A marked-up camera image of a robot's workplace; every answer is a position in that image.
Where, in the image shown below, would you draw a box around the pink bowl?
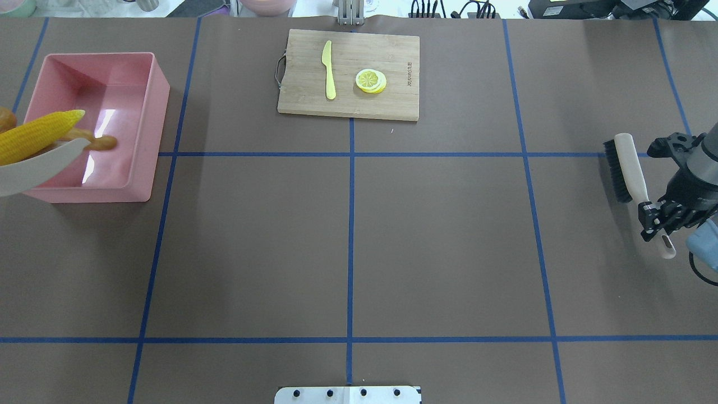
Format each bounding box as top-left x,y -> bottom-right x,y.
238,0 -> 297,16

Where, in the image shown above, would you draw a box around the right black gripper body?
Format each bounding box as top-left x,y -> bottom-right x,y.
648,132 -> 717,228

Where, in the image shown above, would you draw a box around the pink plastic bin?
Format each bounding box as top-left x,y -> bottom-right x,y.
23,53 -> 171,204

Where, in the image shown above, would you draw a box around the wooden cutting board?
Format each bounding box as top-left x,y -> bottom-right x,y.
277,29 -> 421,122

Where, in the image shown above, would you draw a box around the beige plastic dustpan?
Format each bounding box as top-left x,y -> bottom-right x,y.
1,138 -> 91,197

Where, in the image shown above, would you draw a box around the yellow lemon slices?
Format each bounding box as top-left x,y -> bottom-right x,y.
355,68 -> 388,94

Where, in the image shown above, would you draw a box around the yellow toy corn cob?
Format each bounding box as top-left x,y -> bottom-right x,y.
1,109 -> 86,166

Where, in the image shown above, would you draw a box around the yellow plastic knife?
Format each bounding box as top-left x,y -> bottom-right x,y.
321,39 -> 337,100

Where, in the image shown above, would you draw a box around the brown toy potato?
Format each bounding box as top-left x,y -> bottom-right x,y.
0,107 -> 17,134

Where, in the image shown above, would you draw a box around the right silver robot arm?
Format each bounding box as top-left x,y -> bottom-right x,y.
647,126 -> 717,269

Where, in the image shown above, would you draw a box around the tan toy ginger root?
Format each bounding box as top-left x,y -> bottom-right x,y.
59,128 -> 118,151

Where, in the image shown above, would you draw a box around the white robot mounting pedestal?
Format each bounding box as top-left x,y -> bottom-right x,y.
274,385 -> 422,403

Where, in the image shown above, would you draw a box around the beige hand brush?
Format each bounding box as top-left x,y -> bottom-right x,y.
604,132 -> 676,259

